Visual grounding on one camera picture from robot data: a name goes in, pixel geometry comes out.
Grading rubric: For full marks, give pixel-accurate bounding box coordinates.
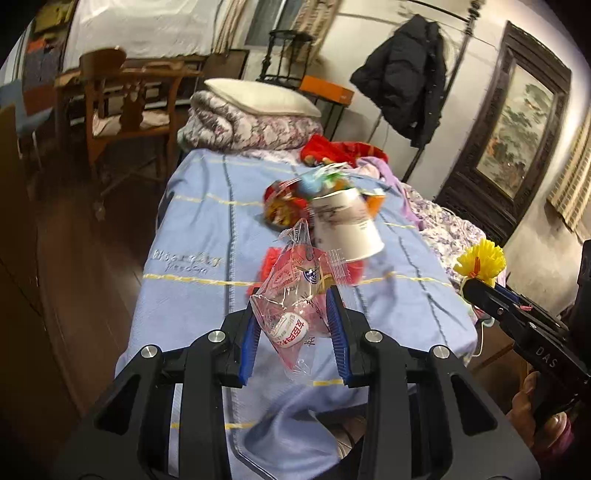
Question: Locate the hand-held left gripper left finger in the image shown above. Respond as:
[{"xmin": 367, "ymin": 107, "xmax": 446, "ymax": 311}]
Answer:
[{"xmin": 60, "ymin": 307, "xmax": 257, "ymax": 480}]

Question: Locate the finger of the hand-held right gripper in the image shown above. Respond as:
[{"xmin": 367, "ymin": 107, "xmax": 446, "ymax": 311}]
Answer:
[
  {"xmin": 494, "ymin": 285, "xmax": 571, "ymax": 331},
  {"xmin": 462, "ymin": 278, "xmax": 578, "ymax": 384}
]

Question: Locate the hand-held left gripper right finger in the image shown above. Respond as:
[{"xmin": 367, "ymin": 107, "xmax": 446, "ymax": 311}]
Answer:
[{"xmin": 324, "ymin": 284, "xmax": 541, "ymax": 480}]

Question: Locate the yellow plastic flower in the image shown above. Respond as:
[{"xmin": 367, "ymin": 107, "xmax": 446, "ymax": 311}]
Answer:
[{"xmin": 453, "ymin": 237, "xmax": 507, "ymax": 289}]

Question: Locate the clear plastic bag red print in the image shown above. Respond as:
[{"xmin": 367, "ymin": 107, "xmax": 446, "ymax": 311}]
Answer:
[{"xmin": 249, "ymin": 219, "xmax": 352, "ymax": 381}]

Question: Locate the person's right hand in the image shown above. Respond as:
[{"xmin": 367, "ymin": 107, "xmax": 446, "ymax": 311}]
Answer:
[{"xmin": 508, "ymin": 371, "xmax": 576, "ymax": 459}]

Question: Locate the purple floral quilt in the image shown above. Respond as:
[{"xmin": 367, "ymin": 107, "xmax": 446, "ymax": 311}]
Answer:
[{"xmin": 402, "ymin": 185, "xmax": 485, "ymax": 289}]

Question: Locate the white paper cup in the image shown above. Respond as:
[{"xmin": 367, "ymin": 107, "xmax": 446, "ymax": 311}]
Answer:
[{"xmin": 308, "ymin": 188, "xmax": 385, "ymax": 263}]

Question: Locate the blue striped blanket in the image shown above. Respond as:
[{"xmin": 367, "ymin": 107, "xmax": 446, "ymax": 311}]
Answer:
[{"xmin": 115, "ymin": 148, "xmax": 477, "ymax": 462}]

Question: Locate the pile of colourful snack wrappers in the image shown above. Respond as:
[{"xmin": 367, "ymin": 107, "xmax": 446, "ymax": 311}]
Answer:
[{"xmin": 249, "ymin": 161, "xmax": 389, "ymax": 296}]

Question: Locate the plain purple cloth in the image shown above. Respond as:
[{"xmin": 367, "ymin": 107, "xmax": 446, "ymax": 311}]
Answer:
[{"xmin": 355, "ymin": 157, "xmax": 426, "ymax": 232}]

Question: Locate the dark framed painting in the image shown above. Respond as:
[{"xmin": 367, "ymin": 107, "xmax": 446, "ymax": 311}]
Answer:
[{"xmin": 436, "ymin": 21, "xmax": 573, "ymax": 245}]

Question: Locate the red cloth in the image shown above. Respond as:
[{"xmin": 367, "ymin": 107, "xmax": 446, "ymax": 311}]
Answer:
[{"xmin": 300, "ymin": 134, "xmax": 389, "ymax": 169}]

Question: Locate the folded dark floral quilt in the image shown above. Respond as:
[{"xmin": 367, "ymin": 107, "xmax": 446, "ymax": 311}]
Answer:
[{"xmin": 178, "ymin": 90, "xmax": 324, "ymax": 153}]

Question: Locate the black jacket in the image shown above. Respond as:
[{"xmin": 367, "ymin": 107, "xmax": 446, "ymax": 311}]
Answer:
[{"xmin": 350, "ymin": 14, "xmax": 447, "ymax": 148}]

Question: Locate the cream pillow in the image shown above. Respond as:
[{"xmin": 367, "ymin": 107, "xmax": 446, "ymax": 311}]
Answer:
[{"xmin": 203, "ymin": 78, "xmax": 322, "ymax": 119}]

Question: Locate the metal coat rack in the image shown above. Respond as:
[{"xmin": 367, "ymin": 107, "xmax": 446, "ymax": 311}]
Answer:
[{"xmin": 369, "ymin": 0, "xmax": 483, "ymax": 182}]

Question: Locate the wooden table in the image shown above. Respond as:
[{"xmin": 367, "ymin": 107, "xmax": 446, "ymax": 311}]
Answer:
[{"xmin": 54, "ymin": 62, "xmax": 206, "ymax": 139}]

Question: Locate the wooden chair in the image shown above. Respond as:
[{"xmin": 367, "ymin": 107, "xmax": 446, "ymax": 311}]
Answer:
[{"xmin": 79, "ymin": 48, "xmax": 205, "ymax": 182}]

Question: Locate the black metal stand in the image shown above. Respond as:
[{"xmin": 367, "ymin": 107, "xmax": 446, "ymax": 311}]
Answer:
[{"xmin": 261, "ymin": 28, "xmax": 315, "ymax": 89}]

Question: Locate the patterned curtain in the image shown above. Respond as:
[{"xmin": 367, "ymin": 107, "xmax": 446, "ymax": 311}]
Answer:
[{"xmin": 212, "ymin": 0, "xmax": 334, "ymax": 52}]

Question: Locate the white cover cloth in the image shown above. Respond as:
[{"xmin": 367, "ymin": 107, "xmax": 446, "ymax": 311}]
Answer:
[{"xmin": 62, "ymin": 0, "xmax": 232, "ymax": 71}]

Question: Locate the cluttered shelf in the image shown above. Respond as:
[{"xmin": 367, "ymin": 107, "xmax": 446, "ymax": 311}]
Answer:
[{"xmin": 21, "ymin": 0, "xmax": 77, "ymax": 89}]

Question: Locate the woven wall mat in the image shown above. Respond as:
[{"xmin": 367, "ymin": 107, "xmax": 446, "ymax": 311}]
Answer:
[{"xmin": 547, "ymin": 122, "xmax": 591, "ymax": 232}]

